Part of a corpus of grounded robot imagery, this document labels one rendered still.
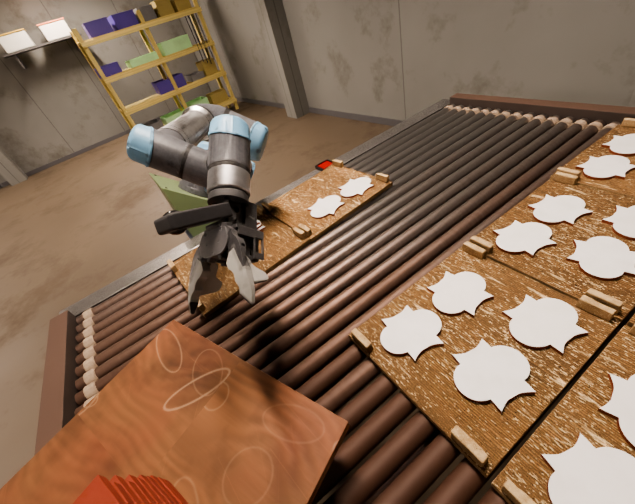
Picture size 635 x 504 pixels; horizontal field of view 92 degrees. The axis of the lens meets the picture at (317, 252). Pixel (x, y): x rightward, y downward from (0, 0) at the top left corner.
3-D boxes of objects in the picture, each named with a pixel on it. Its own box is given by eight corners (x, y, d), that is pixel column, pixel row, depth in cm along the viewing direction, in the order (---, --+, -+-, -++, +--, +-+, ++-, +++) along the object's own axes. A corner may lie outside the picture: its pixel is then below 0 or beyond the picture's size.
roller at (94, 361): (85, 371, 93) (73, 363, 90) (492, 117, 151) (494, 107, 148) (86, 383, 89) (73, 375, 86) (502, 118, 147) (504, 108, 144)
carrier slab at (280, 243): (170, 268, 115) (168, 265, 114) (260, 211, 129) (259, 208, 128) (205, 318, 91) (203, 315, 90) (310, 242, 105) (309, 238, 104)
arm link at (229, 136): (246, 141, 65) (254, 115, 57) (246, 189, 62) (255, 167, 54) (206, 134, 62) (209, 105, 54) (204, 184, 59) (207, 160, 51)
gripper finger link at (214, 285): (215, 314, 56) (235, 269, 55) (185, 313, 52) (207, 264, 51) (207, 305, 58) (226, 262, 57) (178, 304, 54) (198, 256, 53)
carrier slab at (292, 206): (262, 210, 129) (261, 207, 128) (334, 166, 143) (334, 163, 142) (311, 242, 105) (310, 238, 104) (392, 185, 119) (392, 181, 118)
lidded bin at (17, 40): (37, 46, 594) (25, 30, 576) (36, 45, 565) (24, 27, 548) (9, 55, 577) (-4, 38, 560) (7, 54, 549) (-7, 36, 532)
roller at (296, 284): (87, 427, 79) (72, 420, 76) (536, 123, 136) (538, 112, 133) (87, 444, 75) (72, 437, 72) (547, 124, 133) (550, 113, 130)
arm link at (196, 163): (194, 161, 71) (195, 132, 61) (242, 180, 74) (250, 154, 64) (182, 190, 68) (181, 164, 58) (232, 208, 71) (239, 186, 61)
